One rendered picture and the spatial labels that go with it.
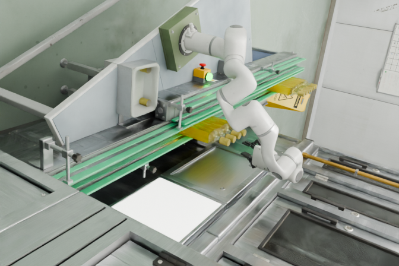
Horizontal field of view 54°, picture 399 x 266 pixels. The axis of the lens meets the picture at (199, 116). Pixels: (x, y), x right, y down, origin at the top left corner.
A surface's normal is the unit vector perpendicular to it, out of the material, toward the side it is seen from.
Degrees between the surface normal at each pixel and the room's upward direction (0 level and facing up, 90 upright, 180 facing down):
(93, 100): 0
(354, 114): 90
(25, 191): 90
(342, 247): 90
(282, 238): 90
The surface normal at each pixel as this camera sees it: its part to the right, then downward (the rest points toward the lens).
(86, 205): 0.10, -0.93
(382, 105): -0.54, 0.25
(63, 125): 0.84, 0.27
